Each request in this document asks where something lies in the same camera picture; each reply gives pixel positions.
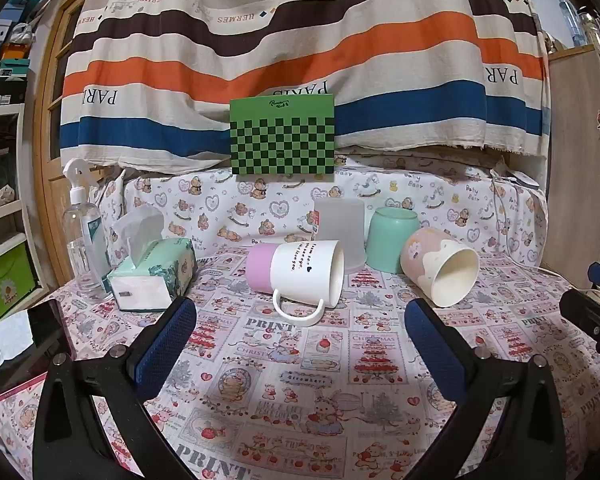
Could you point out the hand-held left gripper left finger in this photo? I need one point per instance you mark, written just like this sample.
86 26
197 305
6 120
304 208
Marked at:
164 347

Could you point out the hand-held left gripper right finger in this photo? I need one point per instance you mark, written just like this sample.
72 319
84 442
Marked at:
436 355

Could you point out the white mug with pink base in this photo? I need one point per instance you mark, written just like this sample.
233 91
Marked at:
300 270

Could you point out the pink and cream cup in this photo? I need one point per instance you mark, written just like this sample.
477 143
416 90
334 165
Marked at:
420 260

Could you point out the mint green cup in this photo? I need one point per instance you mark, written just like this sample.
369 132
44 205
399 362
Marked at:
387 240

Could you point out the translucent white cup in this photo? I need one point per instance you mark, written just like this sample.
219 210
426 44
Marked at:
342 225

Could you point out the green tissue pack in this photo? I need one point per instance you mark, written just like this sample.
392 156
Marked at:
165 265

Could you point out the wooden cabinet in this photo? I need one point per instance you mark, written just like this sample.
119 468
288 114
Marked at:
575 160

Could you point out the white plastic device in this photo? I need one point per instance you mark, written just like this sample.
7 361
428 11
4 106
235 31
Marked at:
522 178

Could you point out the clear spray bottle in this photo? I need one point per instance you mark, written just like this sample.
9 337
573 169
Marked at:
82 240

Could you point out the printed pink tablecloth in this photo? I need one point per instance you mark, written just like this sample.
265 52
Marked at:
300 385

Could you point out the white paper sheet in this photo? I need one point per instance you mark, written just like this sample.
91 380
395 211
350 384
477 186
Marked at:
2 347

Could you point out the bear print cloth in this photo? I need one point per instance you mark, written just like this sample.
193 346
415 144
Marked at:
260 210

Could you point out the green storage box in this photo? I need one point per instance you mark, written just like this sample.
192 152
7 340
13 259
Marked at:
5 285

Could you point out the green checkered board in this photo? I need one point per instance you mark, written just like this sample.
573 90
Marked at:
282 135

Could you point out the glass jar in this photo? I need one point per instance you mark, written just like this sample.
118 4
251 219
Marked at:
595 32

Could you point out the clear plastic bottle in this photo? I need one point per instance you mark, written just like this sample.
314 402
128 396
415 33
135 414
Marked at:
570 22

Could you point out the white shelf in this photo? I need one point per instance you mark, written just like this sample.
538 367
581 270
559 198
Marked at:
0 110

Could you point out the stack of storage boxes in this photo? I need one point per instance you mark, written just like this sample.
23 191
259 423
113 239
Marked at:
10 70

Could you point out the striped curtain cloth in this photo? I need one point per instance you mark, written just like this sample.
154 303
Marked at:
280 35

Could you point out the wooden door frame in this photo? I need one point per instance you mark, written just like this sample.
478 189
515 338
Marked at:
47 110

